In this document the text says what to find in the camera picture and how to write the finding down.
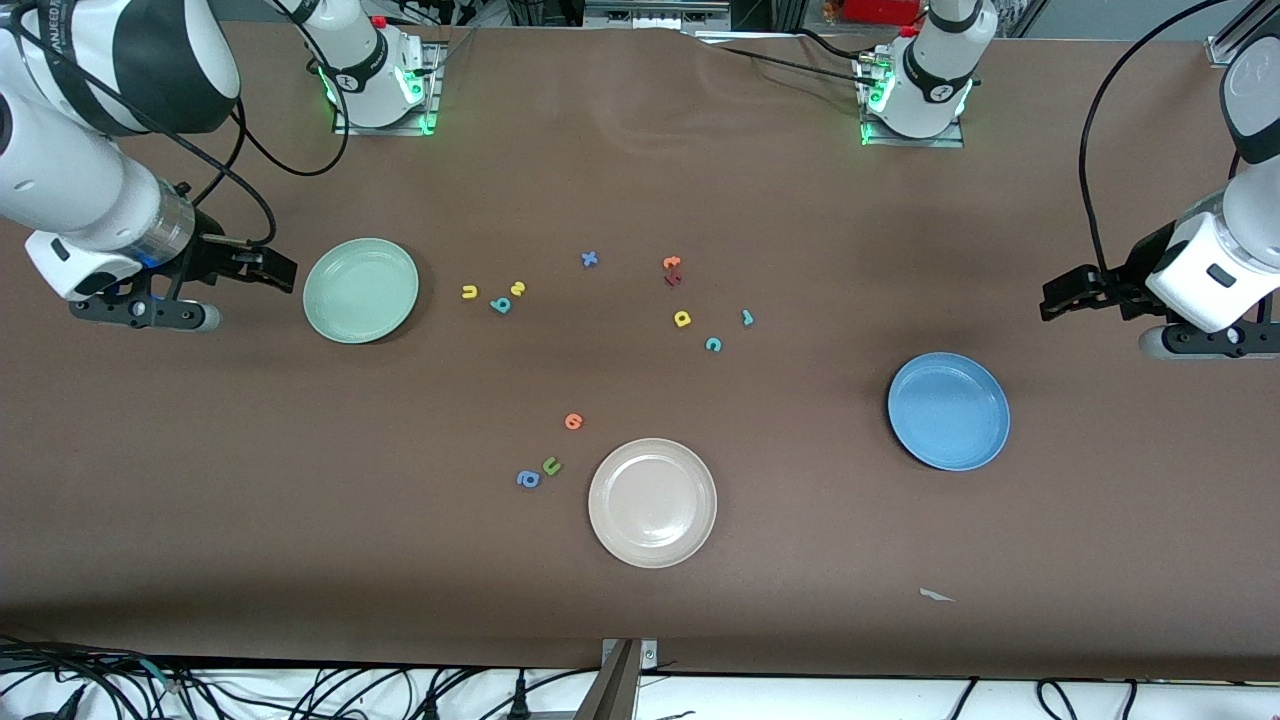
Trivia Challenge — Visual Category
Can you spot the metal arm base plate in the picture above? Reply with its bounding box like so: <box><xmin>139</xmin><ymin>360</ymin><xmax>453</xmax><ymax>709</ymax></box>
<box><xmin>333</xmin><ymin>40</ymin><xmax>443</xmax><ymax>136</ymax></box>
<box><xmin>855</xmin><ymin>50</ymin><xmax>966</xmax><ymax>149</ymax></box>

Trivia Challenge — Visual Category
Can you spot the small metal corner bracket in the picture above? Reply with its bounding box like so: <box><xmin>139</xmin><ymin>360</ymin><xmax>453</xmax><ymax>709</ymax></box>
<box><xmin>600</xmin><ymin>638</ymin><xmax>659</xmax><ymax>671</ymax></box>

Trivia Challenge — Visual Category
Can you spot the teal sleeved cable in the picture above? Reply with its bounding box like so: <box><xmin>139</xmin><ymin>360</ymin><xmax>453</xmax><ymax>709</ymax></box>
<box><xmin>130</xmin><ymin>655</ymin><xmax>186</xmax><ymax>696</ymax></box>

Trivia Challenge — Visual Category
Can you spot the aluminium frame rail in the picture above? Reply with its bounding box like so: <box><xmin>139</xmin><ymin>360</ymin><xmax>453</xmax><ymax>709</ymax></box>
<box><xmin>1205</xmin><ymin>0</ymin><xmax>1280</xmax><ymax>69</ymax></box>

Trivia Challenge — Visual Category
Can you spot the pale green plate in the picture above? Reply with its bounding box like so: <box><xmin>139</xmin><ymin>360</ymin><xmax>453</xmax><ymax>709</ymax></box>
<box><xmin>303</xmin><ymin>237</ymin><xmax>420</xmax><ymax>345</ymax></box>

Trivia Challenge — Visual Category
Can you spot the brown table cover sheet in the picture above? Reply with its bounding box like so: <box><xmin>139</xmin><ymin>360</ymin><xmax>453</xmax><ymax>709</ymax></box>
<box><xmin>0</xmin><ymin>18</ymin><xmax>1280</xmax><ymax>681</ymax></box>

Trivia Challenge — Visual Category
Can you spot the red box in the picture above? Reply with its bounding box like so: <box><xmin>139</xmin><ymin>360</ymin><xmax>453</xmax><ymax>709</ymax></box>
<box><xmin>838</xmin><ymin>0</ymin><xmax>926</xmax><ymax>26</ymax></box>

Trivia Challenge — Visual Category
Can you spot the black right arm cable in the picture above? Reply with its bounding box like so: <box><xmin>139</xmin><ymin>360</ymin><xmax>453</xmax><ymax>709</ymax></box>
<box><xmin>0</xmin><ymin>15</ymin><xmax>351</xmax><ymax>251</ymax></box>

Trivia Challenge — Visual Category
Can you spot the grey equipment housing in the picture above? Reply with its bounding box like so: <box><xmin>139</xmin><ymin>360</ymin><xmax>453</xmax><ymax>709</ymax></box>
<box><xmin>583</xmin><ymin>0</ymin><xmax>731</xmax><ymax>33</ymax></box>

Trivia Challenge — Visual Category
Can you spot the black looped cable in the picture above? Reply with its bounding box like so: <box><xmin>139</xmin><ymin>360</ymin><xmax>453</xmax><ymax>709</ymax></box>
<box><xmin>1035</xmin><ymin>678</ymin><xmax>1081</xmax><ymax>720</ymax></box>

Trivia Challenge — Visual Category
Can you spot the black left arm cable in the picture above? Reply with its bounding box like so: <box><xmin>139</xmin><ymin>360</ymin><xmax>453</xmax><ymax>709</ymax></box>
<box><xmin>1077</xmin><ymin>0</ymin><xmax>1226</xmax><ymax>291</ymax></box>

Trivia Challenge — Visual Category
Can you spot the aluminium profile post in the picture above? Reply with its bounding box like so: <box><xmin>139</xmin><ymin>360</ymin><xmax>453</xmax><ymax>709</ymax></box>
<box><xmin>573</xmin><ymin>638</ymin><xmax>641</xmax><ymax>720</ymax></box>

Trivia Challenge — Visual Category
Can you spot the blue plate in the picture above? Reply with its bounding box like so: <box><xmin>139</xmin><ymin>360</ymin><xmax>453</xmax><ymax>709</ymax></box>
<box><xmin>887</xmin><ymin>352</ymin><xmax>1012</xmax><ymax>472</ymax></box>

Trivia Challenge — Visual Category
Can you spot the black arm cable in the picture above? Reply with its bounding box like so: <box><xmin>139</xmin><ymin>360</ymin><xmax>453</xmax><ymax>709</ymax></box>
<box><xmin>1077</xmin><ymin>0</ymin><xmax>1226</xmax><ymax>291</ymax></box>
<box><xmin>0</xmin><ymin>15</ymin><xmax>351</xmax><ymax>251</ymax></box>

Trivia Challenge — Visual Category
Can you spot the beige plate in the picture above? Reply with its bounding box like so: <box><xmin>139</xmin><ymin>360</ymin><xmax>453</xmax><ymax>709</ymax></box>
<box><xmin>588</xmin><ymin>438</ymin><xmax>719</xmax><ymax>569</ymax></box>

